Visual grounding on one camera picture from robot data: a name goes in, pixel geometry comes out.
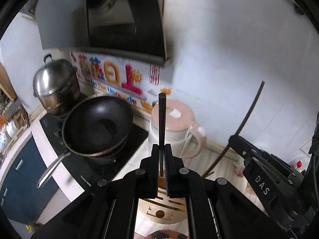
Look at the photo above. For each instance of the blue kitchen cabinet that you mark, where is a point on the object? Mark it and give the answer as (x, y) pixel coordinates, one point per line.
(21, 200)

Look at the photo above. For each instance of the dish rack with bowls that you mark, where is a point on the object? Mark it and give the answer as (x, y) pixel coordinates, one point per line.
(14, 118)

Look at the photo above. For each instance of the colourful wall sticker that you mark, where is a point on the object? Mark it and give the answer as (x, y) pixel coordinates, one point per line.
(136, 82)

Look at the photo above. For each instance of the stainless steel steamer pot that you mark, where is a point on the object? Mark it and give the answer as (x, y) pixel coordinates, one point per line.
(56, 85)

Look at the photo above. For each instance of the black wok pan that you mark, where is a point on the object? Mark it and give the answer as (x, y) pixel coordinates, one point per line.
(102, 121)

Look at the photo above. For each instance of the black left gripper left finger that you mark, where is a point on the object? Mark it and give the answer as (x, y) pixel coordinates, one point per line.
(150, 177)

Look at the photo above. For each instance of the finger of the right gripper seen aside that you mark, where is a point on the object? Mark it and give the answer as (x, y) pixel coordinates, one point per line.
(245, 149)

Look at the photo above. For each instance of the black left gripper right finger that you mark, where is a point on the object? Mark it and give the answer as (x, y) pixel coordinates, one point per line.
(173, 179)

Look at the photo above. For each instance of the beige cylindrical utensil holder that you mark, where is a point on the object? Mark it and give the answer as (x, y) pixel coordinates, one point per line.
(163, 209)

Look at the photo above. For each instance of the black range hood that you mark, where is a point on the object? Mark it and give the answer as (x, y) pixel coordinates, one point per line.
(131, 29)

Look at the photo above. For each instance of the black chopstick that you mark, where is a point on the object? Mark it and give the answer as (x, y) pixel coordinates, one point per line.
(162, 119)

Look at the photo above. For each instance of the black induction cooktop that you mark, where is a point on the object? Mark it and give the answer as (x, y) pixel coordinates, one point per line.
(88, 168)

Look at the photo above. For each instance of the pink white electric kettle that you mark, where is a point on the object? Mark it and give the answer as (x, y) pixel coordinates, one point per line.
(186, 136)

